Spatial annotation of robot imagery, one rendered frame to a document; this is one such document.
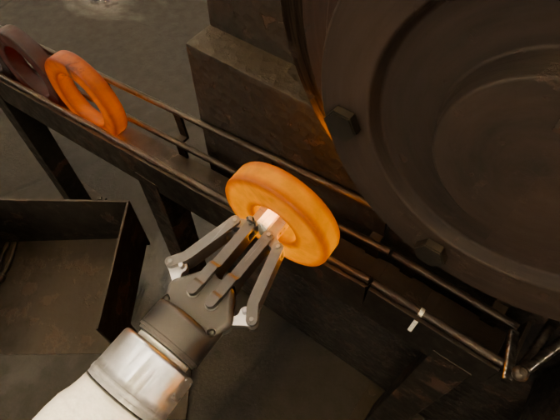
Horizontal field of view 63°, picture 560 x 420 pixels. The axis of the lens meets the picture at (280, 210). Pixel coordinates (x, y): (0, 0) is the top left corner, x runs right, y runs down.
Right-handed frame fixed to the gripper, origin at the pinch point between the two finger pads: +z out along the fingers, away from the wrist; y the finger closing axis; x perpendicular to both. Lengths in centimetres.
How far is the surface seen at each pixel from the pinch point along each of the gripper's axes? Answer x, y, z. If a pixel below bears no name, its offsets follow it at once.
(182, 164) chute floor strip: -23.6, -30.5, 8.5
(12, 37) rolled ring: -10, -69, 6
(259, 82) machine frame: 1.7, -13.8, 14.3
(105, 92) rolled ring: -11.7, -44.9, 7.6
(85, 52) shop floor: -87, -151, 57
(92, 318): -22.7, -21.3, -22.6
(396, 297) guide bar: -13.3, 16.3, 3.9
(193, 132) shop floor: -87, -80, 50
